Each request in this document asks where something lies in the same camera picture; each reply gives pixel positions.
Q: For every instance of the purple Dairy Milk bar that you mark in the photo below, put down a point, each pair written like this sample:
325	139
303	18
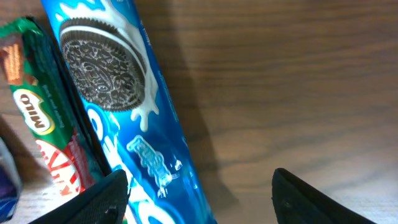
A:
11	184

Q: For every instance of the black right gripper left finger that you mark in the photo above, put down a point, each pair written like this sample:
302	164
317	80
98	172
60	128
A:
103	203

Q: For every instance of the green red KitKat Milo bar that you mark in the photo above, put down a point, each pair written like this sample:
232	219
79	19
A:
34	72

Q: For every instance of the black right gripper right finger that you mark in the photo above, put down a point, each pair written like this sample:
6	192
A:
297	202

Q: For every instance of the blue Oreo cookie pack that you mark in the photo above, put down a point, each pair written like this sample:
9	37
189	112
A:
113	68

